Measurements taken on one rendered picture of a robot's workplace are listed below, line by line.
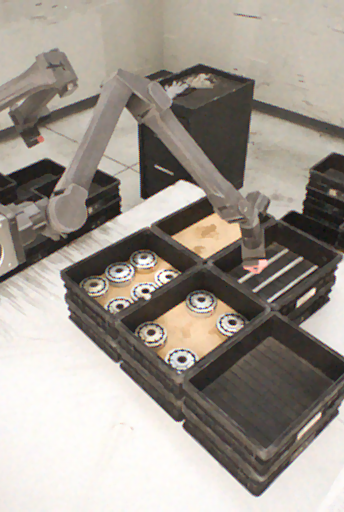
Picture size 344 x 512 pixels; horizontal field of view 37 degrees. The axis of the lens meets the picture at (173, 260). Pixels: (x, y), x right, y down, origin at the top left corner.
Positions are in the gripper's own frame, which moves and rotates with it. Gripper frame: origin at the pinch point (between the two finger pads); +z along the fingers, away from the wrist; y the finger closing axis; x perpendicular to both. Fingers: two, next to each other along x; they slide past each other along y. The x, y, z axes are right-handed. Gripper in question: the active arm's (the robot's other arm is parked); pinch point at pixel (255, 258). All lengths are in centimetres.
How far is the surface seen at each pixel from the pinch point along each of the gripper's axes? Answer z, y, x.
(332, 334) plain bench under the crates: 40.5, 8.8, 22.1
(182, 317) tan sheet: 14.1, 10.6, -26.4
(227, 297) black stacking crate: 16.3, 3.5, -11.4
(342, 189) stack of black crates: 97, -105, 45
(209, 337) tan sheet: 13.8, 18.8, -17.4
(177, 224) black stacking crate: 22, -35, -31
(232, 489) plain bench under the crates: 16, 63, -12
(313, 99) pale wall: 185, -287, 51
